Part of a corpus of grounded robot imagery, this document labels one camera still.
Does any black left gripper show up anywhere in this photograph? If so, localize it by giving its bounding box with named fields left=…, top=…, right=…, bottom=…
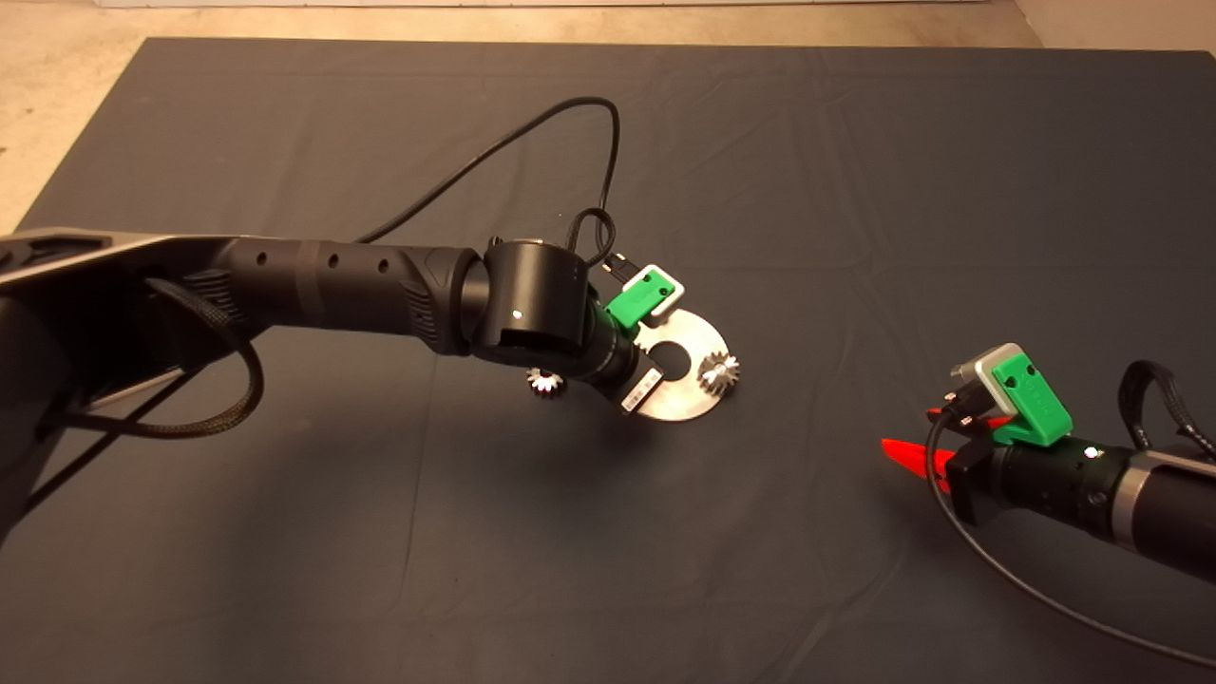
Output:
left=584, top=304, right=668, bottom=416

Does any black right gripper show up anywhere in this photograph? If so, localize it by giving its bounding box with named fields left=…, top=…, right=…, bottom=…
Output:
left=881, top=407, right=1136, bottom=552

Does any round metal carrier plate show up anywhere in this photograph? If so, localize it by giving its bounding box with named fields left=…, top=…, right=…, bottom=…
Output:
left=632, top=306, right=731, bottom=422

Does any braided black harness loop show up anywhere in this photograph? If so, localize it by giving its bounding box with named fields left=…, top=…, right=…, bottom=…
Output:
left=57, top=275, right=265, bottom=441

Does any dark grey table cloth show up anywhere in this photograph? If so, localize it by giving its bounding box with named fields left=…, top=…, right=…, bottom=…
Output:
left=0, top=38, right=1216, bottom=684

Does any green left camera mount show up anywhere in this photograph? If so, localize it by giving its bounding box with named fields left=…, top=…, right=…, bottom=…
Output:
left=605, top=267, right=677, bottom=327

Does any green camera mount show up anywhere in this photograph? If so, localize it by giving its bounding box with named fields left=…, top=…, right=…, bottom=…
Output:
left=605, top=267, right=677, bottom=327
left=988, top=350, right=1074, bottom=447

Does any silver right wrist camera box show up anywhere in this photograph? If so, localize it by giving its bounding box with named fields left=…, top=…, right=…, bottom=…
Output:
left=950, top=343, right=1022, bottom=419

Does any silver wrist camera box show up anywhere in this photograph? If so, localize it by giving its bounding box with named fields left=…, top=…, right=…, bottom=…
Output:
left=641, top=264, right=687, bottom=319
left=950, top=343, right=1022, bottom=419

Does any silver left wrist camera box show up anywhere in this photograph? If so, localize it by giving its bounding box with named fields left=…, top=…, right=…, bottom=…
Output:
left=641, top=264, right=687, bottom=319

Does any green right camera mount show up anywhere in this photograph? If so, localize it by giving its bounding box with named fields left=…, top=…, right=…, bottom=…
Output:
left=988, top=350, right=1074, bottom=447

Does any braided black left wrist cable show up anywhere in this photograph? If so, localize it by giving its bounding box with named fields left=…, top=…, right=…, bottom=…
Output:
left=565, top=207, right=633, bottom=281

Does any braided black wrist cable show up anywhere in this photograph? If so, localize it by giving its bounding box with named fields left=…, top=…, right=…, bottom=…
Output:
left=565, top=207, right=633, bottom=281
left=1119, top=359, right=1216, bottom=466

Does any braided black right wrist cable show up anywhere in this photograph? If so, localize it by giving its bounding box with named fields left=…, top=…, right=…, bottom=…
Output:
left=1119, top=359, right=1216, bottom=466

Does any thin black left camera cable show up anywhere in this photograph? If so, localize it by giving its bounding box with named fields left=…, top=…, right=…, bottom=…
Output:
left=351, top=97, right=622, bottom=246

